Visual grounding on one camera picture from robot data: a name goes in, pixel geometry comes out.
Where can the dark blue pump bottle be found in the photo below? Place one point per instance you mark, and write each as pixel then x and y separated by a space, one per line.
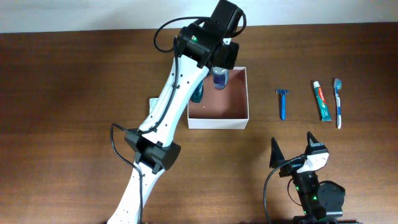
pixel 220 77

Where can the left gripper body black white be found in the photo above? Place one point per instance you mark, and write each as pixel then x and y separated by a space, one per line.
pixel 231 56

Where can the blue white toothbrush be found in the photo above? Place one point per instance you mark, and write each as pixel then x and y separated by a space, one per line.
pixel 337 87

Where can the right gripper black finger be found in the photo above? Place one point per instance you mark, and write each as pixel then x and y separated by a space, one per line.
pixel 313 145
pixel 277 157

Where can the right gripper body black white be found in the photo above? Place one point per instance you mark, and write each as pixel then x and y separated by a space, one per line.
pixel 290 168

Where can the blue disposable razor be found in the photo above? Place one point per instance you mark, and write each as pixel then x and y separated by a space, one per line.
pixel 282 97

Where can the teal mouthwash bottle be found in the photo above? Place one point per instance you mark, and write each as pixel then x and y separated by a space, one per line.
pixel 197 95

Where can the white open cardboard box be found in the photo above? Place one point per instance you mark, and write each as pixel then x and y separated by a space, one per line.
pixel 222 109

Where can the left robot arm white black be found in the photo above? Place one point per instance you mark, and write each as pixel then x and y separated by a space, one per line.
pixel 197 48

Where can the green white soap packet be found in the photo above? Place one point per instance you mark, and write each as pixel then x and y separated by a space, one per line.
pixel 152 104

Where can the green red toothpaste tube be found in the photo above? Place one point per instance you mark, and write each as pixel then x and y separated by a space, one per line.
pixel 322 105

